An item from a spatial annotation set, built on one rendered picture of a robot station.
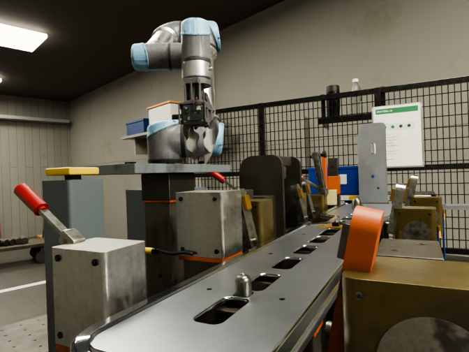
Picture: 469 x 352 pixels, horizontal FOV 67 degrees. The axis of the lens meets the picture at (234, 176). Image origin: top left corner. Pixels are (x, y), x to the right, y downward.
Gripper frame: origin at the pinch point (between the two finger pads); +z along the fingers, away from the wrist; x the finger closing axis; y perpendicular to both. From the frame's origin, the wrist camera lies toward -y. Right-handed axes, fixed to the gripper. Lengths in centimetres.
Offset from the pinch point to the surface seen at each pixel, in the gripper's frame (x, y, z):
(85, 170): -8.6, 37.7, 2.9
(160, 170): -1.0, 24.6, 3.0
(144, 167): -2.2, 29.2, 2.4
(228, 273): 16.1, 41.4, 18.3
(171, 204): -2.2, 16.7, 10.6
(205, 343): 19, 62, 18
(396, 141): 69, -96, -9
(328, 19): 48, -246, -133
